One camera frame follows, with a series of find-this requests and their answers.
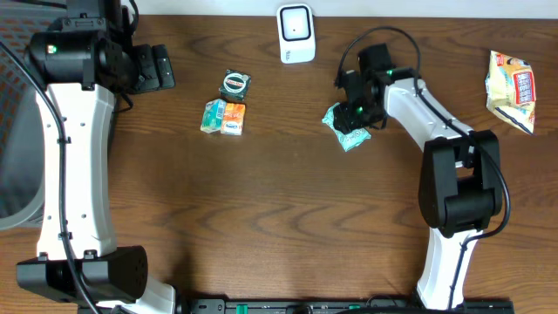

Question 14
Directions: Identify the green wipes pack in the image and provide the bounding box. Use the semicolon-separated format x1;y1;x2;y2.
322;102;371;152

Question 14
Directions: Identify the teal Kleenex tissue pack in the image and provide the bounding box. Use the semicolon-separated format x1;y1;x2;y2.
201;99;227;133

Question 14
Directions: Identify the orange snack pack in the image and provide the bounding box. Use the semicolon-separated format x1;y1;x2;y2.
221;103;246;135

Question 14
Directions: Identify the yellow wet wipes pack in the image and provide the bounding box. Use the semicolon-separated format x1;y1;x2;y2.
485;51;536;135

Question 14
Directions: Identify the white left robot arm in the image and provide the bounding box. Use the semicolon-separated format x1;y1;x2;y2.
17;0;184;313

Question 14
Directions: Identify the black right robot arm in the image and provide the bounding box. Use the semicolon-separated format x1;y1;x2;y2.
333;44;503;311

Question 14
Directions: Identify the white barcode scanner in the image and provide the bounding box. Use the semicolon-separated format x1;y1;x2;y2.
276;3;316;64

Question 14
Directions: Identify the grey plastic mesh basket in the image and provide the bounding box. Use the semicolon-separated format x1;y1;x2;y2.
1;1;50;230

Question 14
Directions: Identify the black camera cable right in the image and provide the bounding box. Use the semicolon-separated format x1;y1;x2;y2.
334;25;512;306

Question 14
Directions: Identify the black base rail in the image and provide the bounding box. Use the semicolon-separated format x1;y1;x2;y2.
178;297;515;314

